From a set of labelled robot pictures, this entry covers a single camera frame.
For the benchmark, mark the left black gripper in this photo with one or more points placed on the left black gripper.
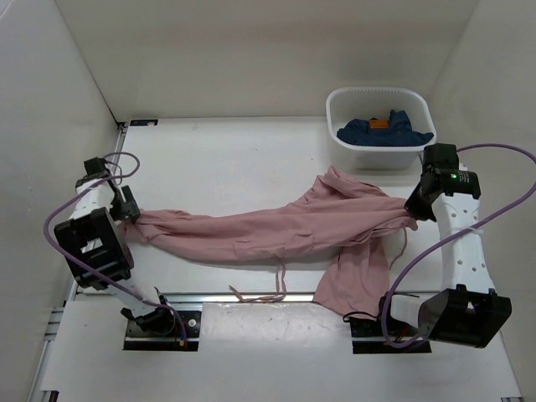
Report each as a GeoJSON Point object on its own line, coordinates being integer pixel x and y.
{"type": "Point", "coordinates": [128, 209]}

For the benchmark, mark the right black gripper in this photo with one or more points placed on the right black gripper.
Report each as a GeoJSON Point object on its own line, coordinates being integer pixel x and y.
{"type": "Point", "coordinates": [415, 208]}

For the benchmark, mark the pink trousers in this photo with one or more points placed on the pink trousers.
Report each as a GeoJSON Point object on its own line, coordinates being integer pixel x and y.
{"type": "Point", "coordinates": [337, 212]}

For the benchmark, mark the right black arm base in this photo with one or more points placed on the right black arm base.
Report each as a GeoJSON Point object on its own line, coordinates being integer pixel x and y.
{"type": "Point", "coordinates": [367, 337]}

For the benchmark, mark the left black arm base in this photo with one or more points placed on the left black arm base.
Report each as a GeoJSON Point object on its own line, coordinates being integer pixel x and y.
{"type": "Point", "coordinates": [161, 331]}

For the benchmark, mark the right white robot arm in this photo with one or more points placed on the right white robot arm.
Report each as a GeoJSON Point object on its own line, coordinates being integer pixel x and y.
{"type": "Point", "coordinates": [467, 309]}

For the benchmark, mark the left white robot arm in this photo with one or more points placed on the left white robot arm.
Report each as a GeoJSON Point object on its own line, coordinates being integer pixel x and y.
{"type": "Point", "coordinates": [94, 236]}

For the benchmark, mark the dark blue jeans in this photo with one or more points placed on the dark blue jeans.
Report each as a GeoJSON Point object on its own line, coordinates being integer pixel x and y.
{"type": "Point", "coordinates": [396, 131]}

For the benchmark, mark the white plastic basket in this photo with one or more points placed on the white plastic basket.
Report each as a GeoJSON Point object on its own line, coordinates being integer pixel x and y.
{"type": "Point", "coordinates": [348, 103]}

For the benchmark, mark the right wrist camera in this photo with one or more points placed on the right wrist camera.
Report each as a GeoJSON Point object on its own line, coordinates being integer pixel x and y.
{"type": "Point", "coordinates": [441, 156]}

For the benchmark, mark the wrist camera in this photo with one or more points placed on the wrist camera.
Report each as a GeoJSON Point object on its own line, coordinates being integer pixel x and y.
{"type": "Point", "coordinates": [441, 156]}
{"type": "Point", "coordinates": [96, 168]}

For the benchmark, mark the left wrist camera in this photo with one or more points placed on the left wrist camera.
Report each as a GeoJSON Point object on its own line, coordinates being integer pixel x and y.
{"type": "Point", "coordinates": [96, 168]}

